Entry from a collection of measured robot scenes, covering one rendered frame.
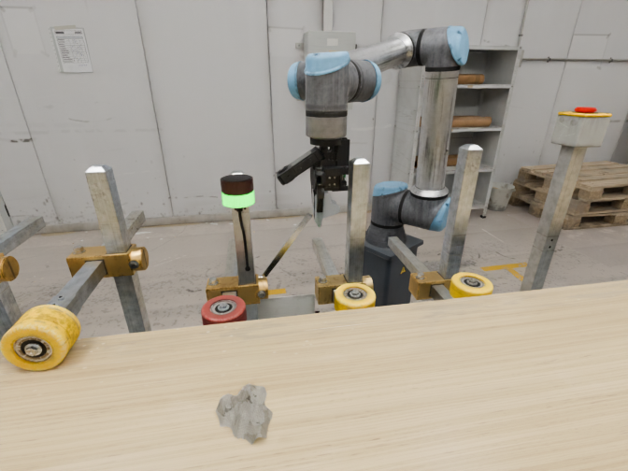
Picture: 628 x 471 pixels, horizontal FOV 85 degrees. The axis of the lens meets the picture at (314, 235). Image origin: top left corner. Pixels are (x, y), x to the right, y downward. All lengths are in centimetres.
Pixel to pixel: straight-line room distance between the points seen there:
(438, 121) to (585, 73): 359
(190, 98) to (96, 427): 302
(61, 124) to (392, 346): 339
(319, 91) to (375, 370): 52
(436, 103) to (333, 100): 67
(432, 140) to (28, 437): 130
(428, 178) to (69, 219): 326
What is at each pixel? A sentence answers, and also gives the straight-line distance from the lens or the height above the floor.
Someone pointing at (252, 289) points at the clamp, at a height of 86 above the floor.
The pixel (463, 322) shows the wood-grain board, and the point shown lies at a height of 90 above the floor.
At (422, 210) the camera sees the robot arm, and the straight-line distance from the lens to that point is 145.
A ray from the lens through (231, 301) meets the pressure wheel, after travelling 68.
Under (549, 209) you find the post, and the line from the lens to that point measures 103.
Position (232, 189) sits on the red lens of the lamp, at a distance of 64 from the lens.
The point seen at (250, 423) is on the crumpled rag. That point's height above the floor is 91.
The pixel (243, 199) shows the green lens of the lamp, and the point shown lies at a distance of 64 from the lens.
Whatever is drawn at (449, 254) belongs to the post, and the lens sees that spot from 89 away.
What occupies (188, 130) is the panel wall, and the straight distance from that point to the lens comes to 339.
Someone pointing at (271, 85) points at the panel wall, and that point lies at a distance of 335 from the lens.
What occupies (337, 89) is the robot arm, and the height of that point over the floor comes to 127.
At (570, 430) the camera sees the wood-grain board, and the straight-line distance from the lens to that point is 57.
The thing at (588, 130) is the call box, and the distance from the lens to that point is 97.
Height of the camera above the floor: 129
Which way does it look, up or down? 24 degrees down
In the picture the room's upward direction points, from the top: straight up
